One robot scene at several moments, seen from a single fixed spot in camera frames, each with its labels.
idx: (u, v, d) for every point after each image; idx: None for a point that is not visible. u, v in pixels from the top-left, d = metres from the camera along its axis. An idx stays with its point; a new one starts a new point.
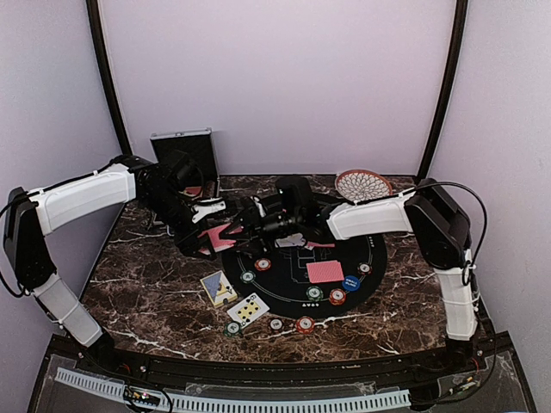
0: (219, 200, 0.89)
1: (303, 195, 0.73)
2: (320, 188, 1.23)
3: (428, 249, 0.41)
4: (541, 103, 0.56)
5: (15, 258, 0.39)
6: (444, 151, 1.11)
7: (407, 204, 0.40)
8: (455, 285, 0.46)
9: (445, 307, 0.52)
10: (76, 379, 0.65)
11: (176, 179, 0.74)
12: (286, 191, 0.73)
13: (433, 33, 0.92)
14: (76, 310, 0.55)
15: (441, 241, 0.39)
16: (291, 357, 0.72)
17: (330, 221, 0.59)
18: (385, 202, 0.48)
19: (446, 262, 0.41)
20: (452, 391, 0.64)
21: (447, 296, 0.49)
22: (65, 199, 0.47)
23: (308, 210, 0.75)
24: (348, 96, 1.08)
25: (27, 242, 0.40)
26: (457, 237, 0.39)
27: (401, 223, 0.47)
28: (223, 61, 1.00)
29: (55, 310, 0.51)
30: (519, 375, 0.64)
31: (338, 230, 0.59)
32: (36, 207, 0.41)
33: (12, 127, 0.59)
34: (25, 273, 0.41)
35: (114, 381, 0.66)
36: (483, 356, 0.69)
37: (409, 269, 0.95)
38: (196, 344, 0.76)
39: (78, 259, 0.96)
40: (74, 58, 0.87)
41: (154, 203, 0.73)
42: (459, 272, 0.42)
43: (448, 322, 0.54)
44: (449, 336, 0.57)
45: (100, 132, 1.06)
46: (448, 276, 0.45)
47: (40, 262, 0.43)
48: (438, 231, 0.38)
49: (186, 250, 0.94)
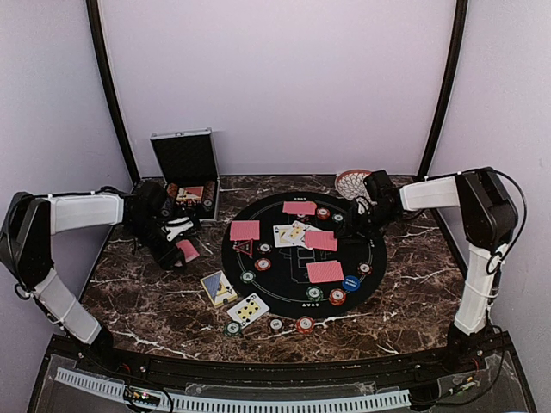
0: (188, 219, 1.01)
1: (382, 181, 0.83)
2: (320, 188, 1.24)
3: (470, 223, 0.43)
4: (541, 104, 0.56)
5: (21, 249, 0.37)
6: (444, 151, 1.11)
7: (461, 176, 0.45)
8: (481, 274, 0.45)
9: (464, 291, 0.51)
10: (76, 379, 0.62)
11: (152, 207, 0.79)
12: (367, 183, 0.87)
13: (433, 33, 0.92)
14: (74, 305, 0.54)
15: (479, 216, 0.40)
16: (291, 357, 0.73)
17: (401, 190, 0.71)
18: (444, 179, 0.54)
19: (480, 240, 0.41)
20: (451, 391, 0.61)
21: (470, 280, 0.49)
22: (71, 205, 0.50)
23: (385, 188, 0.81)
24: (349, 96, 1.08)
25: (34, 233, 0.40)
26: (502, 219, 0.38)
27: (447, 198, 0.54)
28: (224, 60, 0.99)
29: (56, 308, 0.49)
30: (519, 375, 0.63)
31: (406, 200, 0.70)
32: (48, 202, 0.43)
33: (10, 127, 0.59)
34: (28, 268, 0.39)
35: (114, 381, 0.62)
36: (483, 356, 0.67)
37: (409, 269, 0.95)
38: (196, 344, 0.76)
39: (80, 263, 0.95)
40: (75, 58, 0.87)
41: (139, 229, 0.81)
42: (486, 258, 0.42)
43: (462, 305, 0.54)
44: (455, 322, 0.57)
45: (101, 132, 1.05)
46: (477, 257, 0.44)
47: (41, 258, 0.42)
48: (477, 202, 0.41)
49: (166, 264, 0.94)
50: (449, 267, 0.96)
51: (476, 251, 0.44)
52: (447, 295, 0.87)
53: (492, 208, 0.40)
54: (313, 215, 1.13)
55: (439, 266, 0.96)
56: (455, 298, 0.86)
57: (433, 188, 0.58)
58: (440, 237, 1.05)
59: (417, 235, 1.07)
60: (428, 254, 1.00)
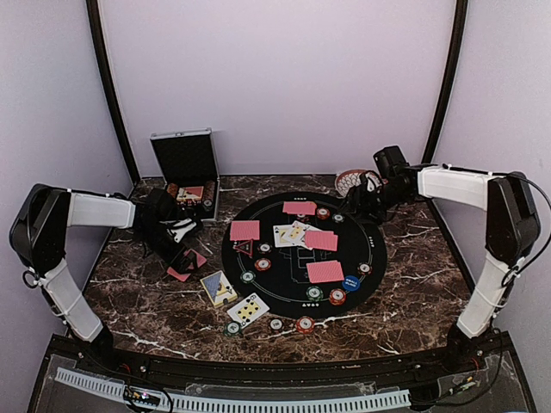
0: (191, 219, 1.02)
1: (394, 159, 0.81)
2: (320, 188, 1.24)
3: (493, 233, 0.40)
4: (541, 104, 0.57)
5: (39, 234, 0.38)
6: (444, 151, 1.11)
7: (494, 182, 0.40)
8: (494, 286, 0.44)
9: (473, 295, 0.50)
10: (76, 379, 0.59)
11: (160, 214, 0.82)
12: (379, 159, 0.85)
13: (434, 32, 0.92)
14: (78, 301, 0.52)
15: (506, 230, 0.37)
16: (291, 357, 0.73)
17: (418, 175, 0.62)
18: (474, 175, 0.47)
19: (501, 255, 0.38)
20: (451, 391, 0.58)
21: (480, 286, 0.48)
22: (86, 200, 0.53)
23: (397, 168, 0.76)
24: (349, 96, 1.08)
25: (53, 222, 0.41)
26: (529, 236, 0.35)
27: (476, 200, 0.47)
28: (224, 59, 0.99)
29: (62, 299, 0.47)
30: (519, 375, 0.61)
31: (424, 184, 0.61)
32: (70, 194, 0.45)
33: (9, 126, 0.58)
34: (40, 252, 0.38)
35: (114, 381, 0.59)
36: (483, 356, 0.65)
37: (409, 268, 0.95)
38: (196, 344, 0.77)
39: (80, 262, 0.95)
40: (75, 58, 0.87)
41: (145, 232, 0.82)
42: (504, 270, 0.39)
43: (468, 309, 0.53)
44: (458, 324, 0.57)
45: (101, 132, 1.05)
46: (492, 267, 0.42)
47: (58, 247, 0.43)
48: (507, 215, 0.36)
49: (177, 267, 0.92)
50: (449, 267, 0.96)
51: (491, 257, 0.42)
52: (447, 295, 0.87)
53: (519, 223, 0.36)
54: (313, 215, 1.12)
55: (439, 267, 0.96)
56: (455, 298, 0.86)
57: (458, 181, 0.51)
58: (440, 237, 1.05)
59: (417, 235, 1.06)
60: (428, 254, 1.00)
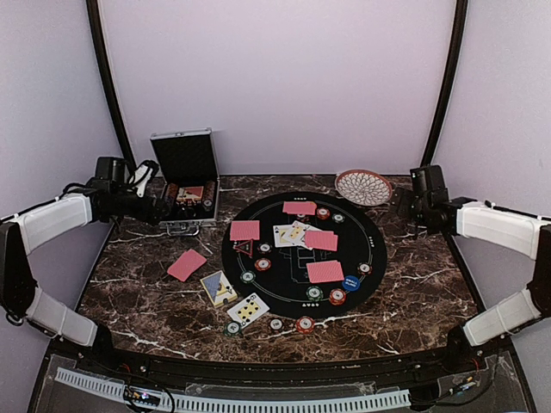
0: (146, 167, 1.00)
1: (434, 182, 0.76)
2: (320, 188, 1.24)
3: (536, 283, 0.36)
4: (541, 103, 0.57)
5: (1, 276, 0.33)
6: (444, 151, 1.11)
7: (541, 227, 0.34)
8: (516, 318, 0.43)
9: (490, 311, 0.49)
10: (76, 380, 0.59)
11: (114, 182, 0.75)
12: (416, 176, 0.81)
13: (434, 32, 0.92)
14: (67, 317, 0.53)
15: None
16: (291, 357, 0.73)
17: (459, 212, 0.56)
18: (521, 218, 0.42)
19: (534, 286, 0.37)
20: (451, 391, 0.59)
21: (502, 310, 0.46)
22: (40, 218, 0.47)
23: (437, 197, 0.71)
24: (349, 96, 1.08)
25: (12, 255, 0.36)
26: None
27: (523, 246, 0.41)
28: (223, 59, 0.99)
29: (52, 323, 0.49)
30: (519, 375, 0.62)
31: (463, 224, 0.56)
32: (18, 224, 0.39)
33: (9, 126, 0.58)
34: (10, 297, 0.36)
35: (114, 382, 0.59)
36: (483, 357, 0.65)
37: (409, 268, 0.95)
38: (196, 344, 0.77)
39: (79, 263, 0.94)
40: (74, 58, 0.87)
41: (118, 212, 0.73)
42: (534, 317, 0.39)
43: (479, 320, 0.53)
44: (464, 329, 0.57)
45: (100, 131, 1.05)
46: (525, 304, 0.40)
47: (22, 278, 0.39)
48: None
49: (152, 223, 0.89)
50: (449, 267, 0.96)
51: (527, 298, 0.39)
52: (447, 295, 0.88)
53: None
54: (313, 214, 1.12)
55: (439, 266, 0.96)
56: (455, 298, 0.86)
57: (500, 223, 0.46)
58: (440, 237, 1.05)
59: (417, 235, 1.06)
60: (428, 254, 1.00)
